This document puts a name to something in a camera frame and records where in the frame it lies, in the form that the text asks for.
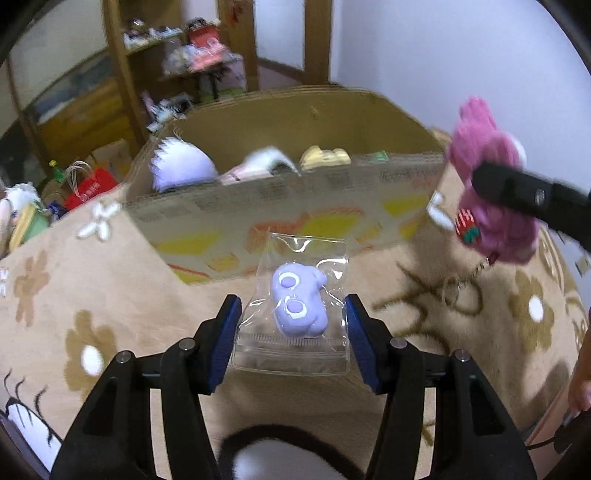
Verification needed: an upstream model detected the wooden shelf with toys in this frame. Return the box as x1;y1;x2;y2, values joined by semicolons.
122;16;247;127

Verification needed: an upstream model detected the pink plush keychain toy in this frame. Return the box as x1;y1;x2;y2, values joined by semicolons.
441;96;541;308

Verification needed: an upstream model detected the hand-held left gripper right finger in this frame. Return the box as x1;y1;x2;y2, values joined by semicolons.
344;294;539;480

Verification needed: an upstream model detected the pale yellow plush toy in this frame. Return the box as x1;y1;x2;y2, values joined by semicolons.
299;145;352;172

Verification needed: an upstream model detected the white lavender fluffy plush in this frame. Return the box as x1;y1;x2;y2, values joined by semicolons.
148;136;219;192

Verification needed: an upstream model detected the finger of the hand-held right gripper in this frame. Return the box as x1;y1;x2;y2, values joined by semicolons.
472;159;591;252

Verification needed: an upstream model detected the green yellow box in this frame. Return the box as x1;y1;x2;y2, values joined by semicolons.
9;203;51;252

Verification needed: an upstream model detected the small brown cardboard box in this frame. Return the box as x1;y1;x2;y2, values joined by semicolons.
90;138;134;181

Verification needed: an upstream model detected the purple squishy toy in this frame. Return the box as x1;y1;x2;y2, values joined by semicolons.
270;262;329;339

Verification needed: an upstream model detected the printed cardboard box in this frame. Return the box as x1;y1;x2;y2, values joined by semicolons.
124;85;451;287

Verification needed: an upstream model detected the red paper bag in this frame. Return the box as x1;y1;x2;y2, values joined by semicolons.
65;161;118;210

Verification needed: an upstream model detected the black cable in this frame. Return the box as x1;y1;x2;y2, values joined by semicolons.
526;411;583;455

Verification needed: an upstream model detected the wooden glass-door cabinet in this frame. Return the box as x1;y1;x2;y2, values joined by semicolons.
0;46;139;155

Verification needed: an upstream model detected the person's right forearm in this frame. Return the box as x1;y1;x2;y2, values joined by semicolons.
567;309;591;414

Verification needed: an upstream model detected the white pink plush toy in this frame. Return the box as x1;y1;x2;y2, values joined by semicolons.
217;147;303;185

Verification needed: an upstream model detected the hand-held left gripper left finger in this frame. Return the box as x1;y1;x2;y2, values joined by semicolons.
51;294;243;480

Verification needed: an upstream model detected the wooden shelf unit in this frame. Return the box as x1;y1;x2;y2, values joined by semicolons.
99;0;335;153

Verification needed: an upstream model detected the beige flower-print blanket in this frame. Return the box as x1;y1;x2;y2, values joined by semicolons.
0;134;587;480

